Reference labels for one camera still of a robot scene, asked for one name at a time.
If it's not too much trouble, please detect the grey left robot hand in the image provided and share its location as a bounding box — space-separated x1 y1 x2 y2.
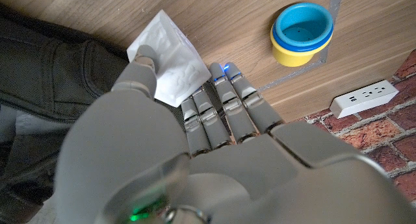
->
53 44 416 224

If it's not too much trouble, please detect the white power strip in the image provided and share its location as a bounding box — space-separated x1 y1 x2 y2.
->
329 79 400 119

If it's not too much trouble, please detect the brick print backdrop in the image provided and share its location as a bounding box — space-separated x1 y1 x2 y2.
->
304 48 416 205

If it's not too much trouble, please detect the white package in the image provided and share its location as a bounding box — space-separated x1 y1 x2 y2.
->
126 9 212 108

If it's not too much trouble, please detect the black backpack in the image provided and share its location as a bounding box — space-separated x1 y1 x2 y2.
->
0 5 183 224

